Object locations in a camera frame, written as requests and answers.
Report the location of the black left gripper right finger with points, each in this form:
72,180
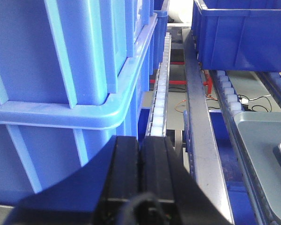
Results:
164,175

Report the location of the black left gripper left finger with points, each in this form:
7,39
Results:
90,196

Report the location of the grey plastic tray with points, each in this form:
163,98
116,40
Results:
260,134

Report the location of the large blue crate upper left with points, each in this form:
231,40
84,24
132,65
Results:
72,75

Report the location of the blue crate upper right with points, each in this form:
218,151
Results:
238,34

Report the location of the left steel divider rail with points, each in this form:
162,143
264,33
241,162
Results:
206,163

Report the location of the red metal frame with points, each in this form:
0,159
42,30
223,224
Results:
189,83

